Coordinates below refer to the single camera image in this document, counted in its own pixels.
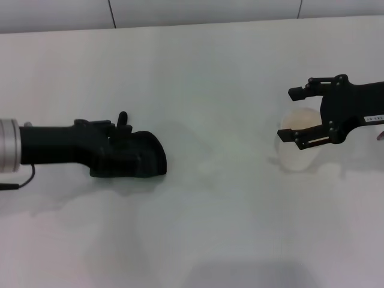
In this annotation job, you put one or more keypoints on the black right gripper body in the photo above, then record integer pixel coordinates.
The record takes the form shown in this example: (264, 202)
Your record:
(351, 105)

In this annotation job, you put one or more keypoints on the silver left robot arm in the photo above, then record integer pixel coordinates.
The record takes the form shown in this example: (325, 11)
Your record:
(9, 145)

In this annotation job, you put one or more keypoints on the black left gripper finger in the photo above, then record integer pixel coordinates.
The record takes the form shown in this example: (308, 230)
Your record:
(117, 165)
(105, 125)

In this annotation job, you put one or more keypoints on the white paper cup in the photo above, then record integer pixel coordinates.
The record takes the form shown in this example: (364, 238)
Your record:
(294, 159)

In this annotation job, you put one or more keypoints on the dark rag with loop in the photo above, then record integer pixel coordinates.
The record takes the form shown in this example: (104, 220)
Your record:
(153, 153)

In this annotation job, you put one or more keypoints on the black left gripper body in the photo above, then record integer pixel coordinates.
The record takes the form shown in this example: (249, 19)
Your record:
(60, 145)

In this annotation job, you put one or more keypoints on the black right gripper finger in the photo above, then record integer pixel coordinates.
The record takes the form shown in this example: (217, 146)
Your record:
(312, 139)
(300, 92)

